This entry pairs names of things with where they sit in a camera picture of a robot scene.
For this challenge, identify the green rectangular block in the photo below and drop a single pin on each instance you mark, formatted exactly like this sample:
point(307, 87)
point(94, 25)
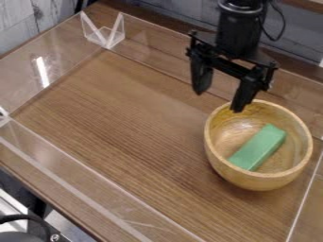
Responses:
point(257, 148)

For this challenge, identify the brown wooden bowl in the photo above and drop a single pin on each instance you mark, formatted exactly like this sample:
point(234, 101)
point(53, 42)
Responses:
point(228, 130)

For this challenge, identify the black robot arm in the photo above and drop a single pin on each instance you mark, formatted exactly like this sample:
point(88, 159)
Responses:
point(230, 51)

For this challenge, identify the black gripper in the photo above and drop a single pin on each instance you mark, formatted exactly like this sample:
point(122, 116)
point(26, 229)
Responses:
point(230, 51)

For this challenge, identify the black metal table frame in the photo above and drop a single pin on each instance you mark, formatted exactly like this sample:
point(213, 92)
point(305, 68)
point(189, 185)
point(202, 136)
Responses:
point(22, 210)

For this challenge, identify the clear acrylic corner bracket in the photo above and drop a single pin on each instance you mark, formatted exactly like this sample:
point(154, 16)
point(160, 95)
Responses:
point(106, 37)

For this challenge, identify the clear acrylic tray wall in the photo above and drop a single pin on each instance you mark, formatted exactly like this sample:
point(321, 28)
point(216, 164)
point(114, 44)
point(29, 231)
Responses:
point(89, 198)

